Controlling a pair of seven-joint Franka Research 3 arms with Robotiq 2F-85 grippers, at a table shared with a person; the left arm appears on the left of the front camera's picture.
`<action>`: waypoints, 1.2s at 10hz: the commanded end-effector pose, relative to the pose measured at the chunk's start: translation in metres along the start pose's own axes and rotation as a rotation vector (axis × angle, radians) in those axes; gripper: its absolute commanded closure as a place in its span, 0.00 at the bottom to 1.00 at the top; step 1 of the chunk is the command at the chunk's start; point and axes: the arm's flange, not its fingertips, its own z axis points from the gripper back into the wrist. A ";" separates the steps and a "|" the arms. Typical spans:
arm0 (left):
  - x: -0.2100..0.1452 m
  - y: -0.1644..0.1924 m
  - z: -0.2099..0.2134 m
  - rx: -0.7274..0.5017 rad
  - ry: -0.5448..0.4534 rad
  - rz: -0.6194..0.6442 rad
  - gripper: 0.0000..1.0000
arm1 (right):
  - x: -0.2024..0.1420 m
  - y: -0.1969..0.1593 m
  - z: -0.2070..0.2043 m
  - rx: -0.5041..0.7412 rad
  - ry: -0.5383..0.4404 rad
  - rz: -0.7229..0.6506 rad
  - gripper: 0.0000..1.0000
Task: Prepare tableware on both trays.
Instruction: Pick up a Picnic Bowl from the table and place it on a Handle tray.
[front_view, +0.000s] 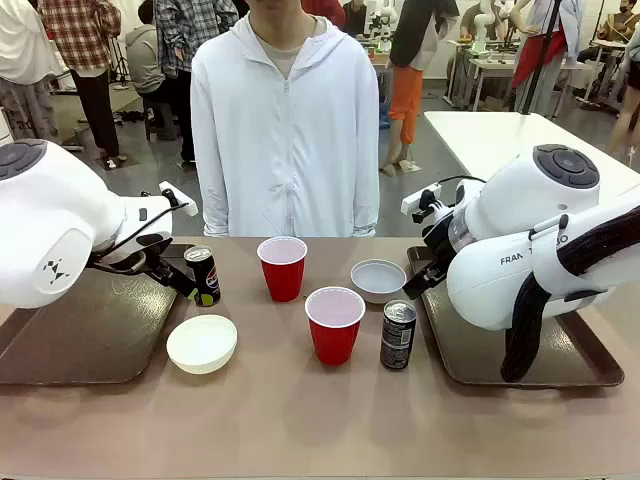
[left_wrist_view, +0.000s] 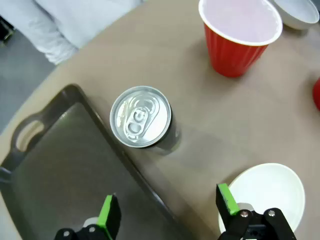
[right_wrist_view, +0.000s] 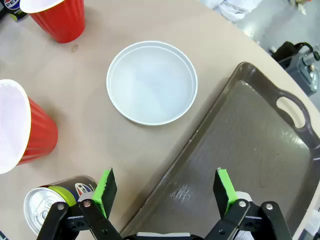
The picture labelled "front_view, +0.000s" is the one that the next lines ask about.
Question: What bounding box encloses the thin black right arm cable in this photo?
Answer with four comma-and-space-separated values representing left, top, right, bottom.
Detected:
432, 174, 489, 190

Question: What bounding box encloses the person's left forearm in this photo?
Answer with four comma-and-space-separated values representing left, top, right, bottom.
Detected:
349, 164, 381, 238

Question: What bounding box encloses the red plastic cup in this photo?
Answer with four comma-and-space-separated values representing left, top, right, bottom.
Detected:
304, 286, 367, 366
256, 236, 308, 303

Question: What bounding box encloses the white bowl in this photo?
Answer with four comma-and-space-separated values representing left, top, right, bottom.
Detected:
166, 313, 239, 375

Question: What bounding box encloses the figure with red skirt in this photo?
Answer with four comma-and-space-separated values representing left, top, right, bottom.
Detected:
512, 0, 582, 117

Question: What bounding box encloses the person in grey hoodie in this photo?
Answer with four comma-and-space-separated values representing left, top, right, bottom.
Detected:
124, 0, 177, 97

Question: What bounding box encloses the masked person in brown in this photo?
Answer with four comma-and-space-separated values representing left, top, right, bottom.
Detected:
598, 0, 640, 44

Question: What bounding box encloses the person in red plaid shirt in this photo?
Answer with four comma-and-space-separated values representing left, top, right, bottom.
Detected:
38, 0, 132, 169

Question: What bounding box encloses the black white-text drink can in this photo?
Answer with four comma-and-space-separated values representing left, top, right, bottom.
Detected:
379, 298, 418, 372

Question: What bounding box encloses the person in white shirt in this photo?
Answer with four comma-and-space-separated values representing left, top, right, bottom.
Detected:
0, 0, 64, 142

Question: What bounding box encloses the black Pepsi can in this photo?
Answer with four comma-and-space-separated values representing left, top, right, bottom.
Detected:
183, 245, 222, 308

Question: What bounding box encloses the dark stool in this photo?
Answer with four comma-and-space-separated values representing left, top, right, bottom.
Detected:
142, 93, 178, 142

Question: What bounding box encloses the person in orange trousers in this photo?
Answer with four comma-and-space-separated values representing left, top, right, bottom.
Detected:
380, 0, 461, 175

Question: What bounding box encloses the background grey table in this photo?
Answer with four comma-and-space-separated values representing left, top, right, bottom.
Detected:
445, 38, 526, 112

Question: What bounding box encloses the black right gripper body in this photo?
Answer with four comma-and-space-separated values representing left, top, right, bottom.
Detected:
421, 209, 459, 274

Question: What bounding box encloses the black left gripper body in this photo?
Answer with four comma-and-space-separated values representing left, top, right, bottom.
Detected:
91, 232, 173, 276

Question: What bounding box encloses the white table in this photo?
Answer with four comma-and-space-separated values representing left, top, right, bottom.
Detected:
423, 110, 640, 197

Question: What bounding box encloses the black pole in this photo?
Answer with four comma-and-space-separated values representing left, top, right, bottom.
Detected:
520, 0, 562, 116

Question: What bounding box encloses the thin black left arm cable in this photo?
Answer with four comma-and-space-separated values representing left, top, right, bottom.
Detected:
89, 201, 191, 275

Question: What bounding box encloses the brown plastic tray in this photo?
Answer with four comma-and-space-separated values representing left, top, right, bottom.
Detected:
405, 244, 626, 389
0, 243, 199, 387

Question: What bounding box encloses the grey-white bowl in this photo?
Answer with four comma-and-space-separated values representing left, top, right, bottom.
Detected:
349, 258, 408, 306

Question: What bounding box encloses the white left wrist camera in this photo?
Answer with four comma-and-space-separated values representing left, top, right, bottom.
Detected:
158, 181, 200, 218

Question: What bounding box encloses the person in blue plaid shirt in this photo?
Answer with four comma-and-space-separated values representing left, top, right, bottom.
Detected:
153, 0, 240, 165

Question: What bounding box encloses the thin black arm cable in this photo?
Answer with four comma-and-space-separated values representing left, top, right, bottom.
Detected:
432, 174, 489, 190
89, 201, 191, 275

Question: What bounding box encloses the person in white hoodie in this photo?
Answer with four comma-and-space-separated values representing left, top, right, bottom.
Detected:
189, 0, 381, 238

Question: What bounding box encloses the person's right forearm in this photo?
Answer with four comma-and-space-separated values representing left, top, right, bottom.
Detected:
198, 164, 232, 238

